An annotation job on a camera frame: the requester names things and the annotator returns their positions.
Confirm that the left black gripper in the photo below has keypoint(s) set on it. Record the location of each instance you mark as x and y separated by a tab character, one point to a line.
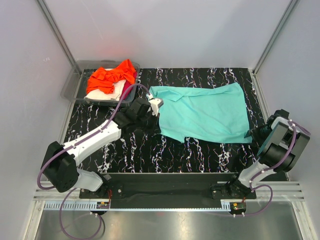
155	129

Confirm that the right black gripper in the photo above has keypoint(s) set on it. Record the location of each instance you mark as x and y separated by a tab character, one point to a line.
255	138

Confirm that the teal t shirt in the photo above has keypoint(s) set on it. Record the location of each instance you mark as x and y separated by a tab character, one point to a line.
217	115

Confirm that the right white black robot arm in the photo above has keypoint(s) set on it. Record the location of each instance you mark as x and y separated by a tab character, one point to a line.
281	142

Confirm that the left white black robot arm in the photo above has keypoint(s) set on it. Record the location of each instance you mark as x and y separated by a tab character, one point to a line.
61	161

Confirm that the black marble pattern mat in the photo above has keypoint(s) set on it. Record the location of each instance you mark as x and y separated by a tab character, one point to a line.
142	153

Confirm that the clear grey plastic bin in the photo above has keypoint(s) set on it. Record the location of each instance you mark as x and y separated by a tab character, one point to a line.
75	87

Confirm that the orange t shirt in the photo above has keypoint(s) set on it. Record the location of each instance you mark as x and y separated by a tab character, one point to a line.
104	80

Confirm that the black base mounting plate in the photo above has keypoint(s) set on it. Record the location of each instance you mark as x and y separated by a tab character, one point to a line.
167	187

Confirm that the aluminium front rail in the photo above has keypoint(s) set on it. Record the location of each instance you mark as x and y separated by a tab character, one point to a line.
282	191

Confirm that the grey slotted cable duct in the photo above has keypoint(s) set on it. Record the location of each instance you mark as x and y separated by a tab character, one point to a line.
117	205

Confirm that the right aluminium frame post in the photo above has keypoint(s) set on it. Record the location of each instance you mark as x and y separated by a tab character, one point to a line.
278	29

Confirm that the aluminium frame post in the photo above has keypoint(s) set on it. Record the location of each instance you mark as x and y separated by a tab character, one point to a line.
55	30
278	29

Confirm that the left aluminium frame post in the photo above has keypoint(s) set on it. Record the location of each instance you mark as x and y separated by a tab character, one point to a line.
55	30

